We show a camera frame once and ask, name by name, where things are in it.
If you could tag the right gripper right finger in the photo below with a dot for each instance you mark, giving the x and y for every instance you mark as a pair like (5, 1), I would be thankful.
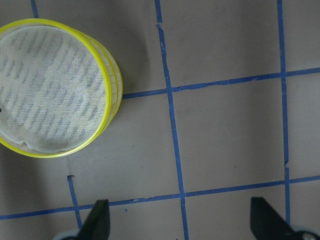
(267, 224)

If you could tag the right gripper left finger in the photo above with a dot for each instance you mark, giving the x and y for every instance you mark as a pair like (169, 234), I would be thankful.
(97, 224)

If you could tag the yellow steamer layer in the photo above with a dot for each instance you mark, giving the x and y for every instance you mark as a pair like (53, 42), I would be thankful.
(111, 73)
(52, 92)

